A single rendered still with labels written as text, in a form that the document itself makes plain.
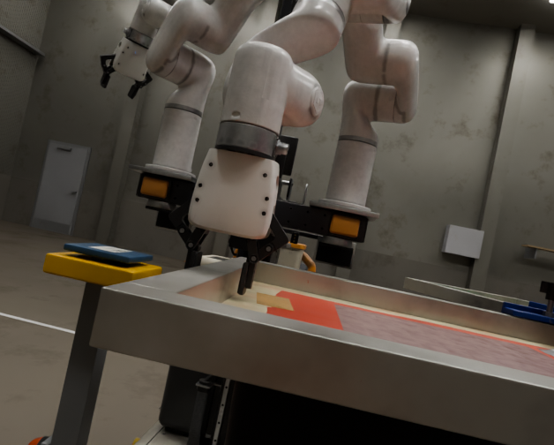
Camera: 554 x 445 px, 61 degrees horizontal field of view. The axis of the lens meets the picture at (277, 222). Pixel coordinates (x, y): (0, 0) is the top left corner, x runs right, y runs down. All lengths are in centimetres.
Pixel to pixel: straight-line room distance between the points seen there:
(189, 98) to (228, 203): 66
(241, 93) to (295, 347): 36
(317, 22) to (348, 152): 43
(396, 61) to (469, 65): 1070
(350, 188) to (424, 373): 82
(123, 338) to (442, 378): 19
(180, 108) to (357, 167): 45
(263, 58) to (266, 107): 6
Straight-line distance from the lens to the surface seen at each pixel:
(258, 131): 56
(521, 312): 91
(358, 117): 112
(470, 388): 31
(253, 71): 58
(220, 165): 57
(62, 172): 1255
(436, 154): 1105
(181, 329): 30
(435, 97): 1135
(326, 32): 76
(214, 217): 57
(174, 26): 116
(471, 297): 151
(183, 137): 118
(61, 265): 72
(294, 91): 61
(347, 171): 109
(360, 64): 107
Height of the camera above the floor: 104
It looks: 1 degrees up
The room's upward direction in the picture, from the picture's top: 12 degrees clockwise
